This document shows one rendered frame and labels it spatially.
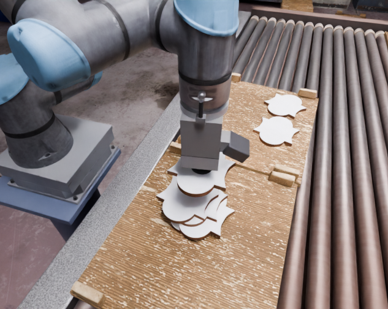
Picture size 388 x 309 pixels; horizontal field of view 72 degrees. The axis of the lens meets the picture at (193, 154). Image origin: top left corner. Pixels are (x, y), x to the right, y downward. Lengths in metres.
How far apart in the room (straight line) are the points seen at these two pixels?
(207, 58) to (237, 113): 0.54
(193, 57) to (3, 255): 1.71
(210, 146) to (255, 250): 0.25
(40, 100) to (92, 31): 0.37
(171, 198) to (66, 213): 0.30
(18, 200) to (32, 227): 1.09
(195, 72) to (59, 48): 0.15
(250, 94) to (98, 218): 0.64
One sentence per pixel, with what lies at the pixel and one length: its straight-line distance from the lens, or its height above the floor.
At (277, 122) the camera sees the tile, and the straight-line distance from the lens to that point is 0.85.
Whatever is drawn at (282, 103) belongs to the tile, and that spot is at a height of 0.95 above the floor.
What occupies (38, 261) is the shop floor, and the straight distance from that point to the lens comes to 1.79.
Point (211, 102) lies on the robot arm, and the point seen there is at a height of 1.24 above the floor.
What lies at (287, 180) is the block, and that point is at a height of 0.96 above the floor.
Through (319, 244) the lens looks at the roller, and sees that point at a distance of 0.65.
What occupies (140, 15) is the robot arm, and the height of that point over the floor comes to 1.34.
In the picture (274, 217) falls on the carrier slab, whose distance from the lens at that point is 0.63.
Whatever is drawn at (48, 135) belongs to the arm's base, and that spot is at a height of 1.03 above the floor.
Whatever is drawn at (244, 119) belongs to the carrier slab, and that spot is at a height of 0.94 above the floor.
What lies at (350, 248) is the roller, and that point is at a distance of 0.67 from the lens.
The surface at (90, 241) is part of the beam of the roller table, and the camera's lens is 0.64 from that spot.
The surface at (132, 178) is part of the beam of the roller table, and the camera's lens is 0.72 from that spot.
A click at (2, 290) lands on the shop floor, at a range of 1.81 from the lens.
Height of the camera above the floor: 1.45
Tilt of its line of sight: 45 degrees down
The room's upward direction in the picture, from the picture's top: straight up
